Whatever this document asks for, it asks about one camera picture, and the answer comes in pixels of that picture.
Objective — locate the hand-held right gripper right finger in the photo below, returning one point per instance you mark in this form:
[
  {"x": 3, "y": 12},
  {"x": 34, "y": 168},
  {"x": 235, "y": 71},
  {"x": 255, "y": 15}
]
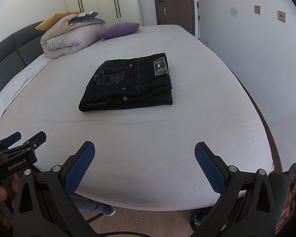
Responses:
[{"x": 209, "y": 167}]

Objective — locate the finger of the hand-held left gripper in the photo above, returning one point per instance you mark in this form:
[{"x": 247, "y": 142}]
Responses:
[
  {"x": 12, "y": 137},
  {"x": 35, "y": 140}
]

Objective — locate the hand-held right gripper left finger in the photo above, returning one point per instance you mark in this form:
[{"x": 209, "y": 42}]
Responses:
[{"x": 80, "y": 167}]

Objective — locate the black denim pants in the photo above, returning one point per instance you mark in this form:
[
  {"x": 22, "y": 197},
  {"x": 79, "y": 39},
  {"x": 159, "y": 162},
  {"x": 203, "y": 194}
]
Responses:
[{"x": 128, "y": 88}]

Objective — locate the person's left leg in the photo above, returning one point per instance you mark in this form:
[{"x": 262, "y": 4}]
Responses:
[{"x": 91, "y": 205}]

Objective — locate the person's right foot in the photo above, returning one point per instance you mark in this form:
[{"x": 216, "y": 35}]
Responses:
[{"x": 201, "y": 218}]

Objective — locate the flat white pillow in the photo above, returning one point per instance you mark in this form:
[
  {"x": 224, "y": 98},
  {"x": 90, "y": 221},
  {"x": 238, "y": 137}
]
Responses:
[{"x": 17, "y": 84}]

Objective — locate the bed with white sheet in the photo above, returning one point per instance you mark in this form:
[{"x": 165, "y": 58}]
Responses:
[{"x": 150, "y": 133}]

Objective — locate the grey padded headboard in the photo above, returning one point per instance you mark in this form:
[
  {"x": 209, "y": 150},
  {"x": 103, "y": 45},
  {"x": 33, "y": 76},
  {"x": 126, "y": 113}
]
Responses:
[{"x": 7, "y": 54}]

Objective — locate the folded beige duvet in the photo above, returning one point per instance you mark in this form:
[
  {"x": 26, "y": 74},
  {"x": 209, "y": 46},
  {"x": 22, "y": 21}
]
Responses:
[{"x": 66, "y": 39}]

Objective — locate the yellow pillow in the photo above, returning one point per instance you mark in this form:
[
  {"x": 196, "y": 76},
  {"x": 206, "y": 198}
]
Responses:
[{"x": 51, "y": 19}]

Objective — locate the folded grey-blue blanket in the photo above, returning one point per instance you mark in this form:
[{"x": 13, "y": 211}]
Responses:
[{"x": 88, "y": 19}]

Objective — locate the purple pillow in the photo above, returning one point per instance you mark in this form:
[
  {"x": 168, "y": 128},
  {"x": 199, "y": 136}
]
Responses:
[{"x": 118, "y": 29}]

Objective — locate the thin stick by door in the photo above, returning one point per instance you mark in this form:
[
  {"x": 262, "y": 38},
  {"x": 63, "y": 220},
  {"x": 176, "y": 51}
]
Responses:
[{"x": 199, "y": 19}]

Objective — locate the brown wooden door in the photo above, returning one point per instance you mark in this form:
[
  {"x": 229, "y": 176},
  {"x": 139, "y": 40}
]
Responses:
[{"x": 177, "y": 5}]

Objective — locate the beige wall socket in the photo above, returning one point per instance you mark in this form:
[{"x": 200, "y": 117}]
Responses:
[
  {"x": 281, "y": 16},
  {"x": 257, "y": 9}
]

